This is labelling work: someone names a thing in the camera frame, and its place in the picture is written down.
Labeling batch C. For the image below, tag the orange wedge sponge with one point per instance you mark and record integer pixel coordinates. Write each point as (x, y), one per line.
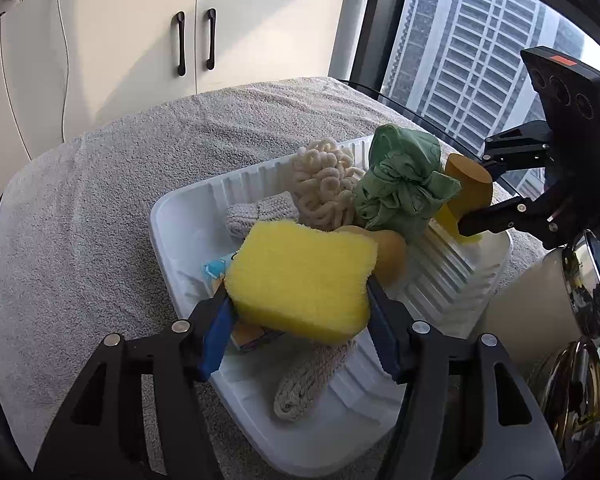
(467, 180)

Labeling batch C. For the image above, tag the orange round sponge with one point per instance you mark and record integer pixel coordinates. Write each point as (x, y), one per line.
(392, 255)

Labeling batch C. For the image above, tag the green cloth scrunchie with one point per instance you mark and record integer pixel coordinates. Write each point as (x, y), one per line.
(400, 185)

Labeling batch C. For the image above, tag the grey high-rise building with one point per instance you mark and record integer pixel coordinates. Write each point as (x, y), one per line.
(480, 50)

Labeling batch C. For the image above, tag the white plastic tray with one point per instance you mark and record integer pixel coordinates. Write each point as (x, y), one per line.
(190, 230)

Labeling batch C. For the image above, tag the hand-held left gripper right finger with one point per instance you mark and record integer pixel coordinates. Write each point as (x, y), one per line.
(385, 335)

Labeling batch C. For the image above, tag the yellow tissue packet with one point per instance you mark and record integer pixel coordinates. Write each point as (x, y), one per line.
(252, 337)

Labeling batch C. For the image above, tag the white mug with chrome lid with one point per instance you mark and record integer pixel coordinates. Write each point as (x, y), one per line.
(525, 300)

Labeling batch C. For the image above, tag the cream knitted cloth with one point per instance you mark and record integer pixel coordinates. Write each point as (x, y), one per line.
(305, 380)

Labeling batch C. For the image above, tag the grey terry towel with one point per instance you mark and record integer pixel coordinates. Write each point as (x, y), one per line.
(80, 210)

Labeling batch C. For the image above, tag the black window frame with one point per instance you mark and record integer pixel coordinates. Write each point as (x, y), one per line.
(375, 20)

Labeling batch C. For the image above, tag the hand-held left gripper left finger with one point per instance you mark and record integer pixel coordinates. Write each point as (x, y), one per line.
(215, 335)

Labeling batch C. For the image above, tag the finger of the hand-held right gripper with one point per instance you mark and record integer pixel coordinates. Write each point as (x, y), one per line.
(520, 147)
(505, 215)

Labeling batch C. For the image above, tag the cream chunky yarn knot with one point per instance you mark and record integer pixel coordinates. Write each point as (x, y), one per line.
(325, 180)

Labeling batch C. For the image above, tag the grey knitted cloth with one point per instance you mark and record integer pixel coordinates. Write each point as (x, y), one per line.
(260, 212)

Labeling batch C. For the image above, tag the white cabinet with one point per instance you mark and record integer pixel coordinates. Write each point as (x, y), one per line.
(130, 35)

